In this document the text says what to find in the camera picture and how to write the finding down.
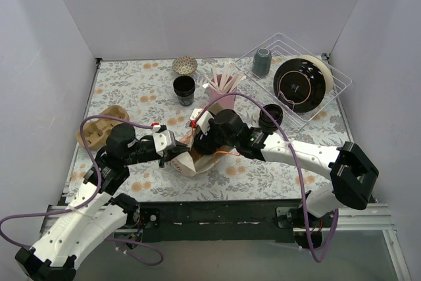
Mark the teal ceramic cup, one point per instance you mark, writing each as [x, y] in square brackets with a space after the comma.
[261, 62]

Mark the cream round plate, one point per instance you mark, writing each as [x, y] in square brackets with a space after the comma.
[329, 81]

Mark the wrapped straw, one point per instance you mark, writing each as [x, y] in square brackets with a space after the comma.
[226, 78]
[239, 77]
[215, 78]
[211, 85]

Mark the cardboard cup carrier tray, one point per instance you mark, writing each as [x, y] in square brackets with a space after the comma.
[96, 131]

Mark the aluminium frame rail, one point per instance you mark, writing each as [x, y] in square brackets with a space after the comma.
[376, 217]

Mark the white wire dish rack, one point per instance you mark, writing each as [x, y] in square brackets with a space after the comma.
[282, 49]

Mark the stack of black lids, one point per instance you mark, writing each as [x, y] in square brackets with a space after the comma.
[265, 121]

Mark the stack of black cups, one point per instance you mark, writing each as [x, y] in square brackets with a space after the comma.
[184, 88]

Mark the black round plate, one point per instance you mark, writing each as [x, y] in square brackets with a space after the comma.
[299, 85]

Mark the brown paper gift bag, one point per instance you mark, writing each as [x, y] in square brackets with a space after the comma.
[200, 158]

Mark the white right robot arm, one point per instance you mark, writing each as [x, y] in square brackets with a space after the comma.
[351, 174]

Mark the small patterned bowl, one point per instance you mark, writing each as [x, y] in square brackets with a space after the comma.
[185, 65]

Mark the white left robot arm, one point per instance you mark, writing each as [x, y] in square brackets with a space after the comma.
[97, 210]

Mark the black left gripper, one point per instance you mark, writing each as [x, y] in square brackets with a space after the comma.
[172, 154]

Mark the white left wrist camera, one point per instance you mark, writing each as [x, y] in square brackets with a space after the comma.
[164, 139]

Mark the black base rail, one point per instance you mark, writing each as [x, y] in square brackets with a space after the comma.
[279, 220]

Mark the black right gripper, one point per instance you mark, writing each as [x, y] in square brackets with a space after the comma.
[200, 144]

